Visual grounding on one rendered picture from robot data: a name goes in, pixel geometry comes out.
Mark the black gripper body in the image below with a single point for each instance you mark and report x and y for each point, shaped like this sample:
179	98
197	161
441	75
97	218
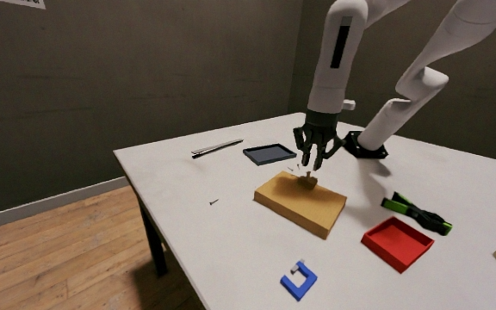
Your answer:
319	122

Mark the black spring clamp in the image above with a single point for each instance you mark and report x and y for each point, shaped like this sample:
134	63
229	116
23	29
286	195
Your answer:
426	219

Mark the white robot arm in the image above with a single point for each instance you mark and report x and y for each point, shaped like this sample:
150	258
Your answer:
467	23

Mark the grey flat bar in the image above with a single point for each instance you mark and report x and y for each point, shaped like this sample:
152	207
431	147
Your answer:
220	146

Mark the red shallow tray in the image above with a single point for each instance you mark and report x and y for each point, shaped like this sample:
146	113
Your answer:
393	240

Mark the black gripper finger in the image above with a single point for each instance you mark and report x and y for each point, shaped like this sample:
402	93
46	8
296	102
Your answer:
321	149
304	146

